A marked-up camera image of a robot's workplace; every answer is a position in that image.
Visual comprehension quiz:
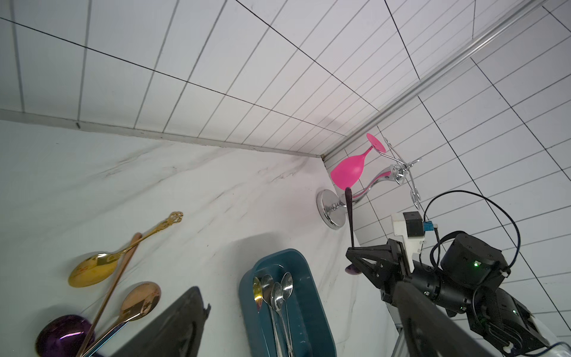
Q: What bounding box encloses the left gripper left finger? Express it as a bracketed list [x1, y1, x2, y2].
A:
[114, 286, 211, 356]

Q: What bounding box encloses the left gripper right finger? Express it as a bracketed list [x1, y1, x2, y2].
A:
[393, 282, 491, 356]

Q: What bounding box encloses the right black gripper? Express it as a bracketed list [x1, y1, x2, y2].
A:
[346, 239, 472, 314]

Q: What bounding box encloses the dark purple long spoon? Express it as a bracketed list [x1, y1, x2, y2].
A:
[344, 187, 361, 275]

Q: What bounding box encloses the rainbow gold spoon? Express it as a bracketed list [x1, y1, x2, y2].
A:
[252, 276, 275, 357]

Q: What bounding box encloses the rose gold spoon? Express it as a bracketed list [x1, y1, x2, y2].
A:
[76, 233, 143, 357]

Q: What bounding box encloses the teal plastic storage box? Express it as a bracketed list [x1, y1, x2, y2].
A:
[238, 248, 337, 356]

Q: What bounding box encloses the silver plain spoon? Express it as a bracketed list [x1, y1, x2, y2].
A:
[261, 275, 283, 357]

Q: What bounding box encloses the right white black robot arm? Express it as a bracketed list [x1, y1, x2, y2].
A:
[346, 231, 570, 356]

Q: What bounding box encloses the copper iridescent spoon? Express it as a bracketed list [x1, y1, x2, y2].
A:
[81, 282, 161, 356]

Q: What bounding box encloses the small gold ornate spoon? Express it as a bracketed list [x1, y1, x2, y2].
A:
[68, 211, 184, 288]

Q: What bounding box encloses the chrome glass holder stand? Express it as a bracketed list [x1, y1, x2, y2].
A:
[316, 141, 422, 230]

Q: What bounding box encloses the pink upside-down wine glass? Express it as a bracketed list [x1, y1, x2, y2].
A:
[330, 134, 387, 190]

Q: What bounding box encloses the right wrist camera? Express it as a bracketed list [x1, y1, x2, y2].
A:
[391, 211, 434, 272]

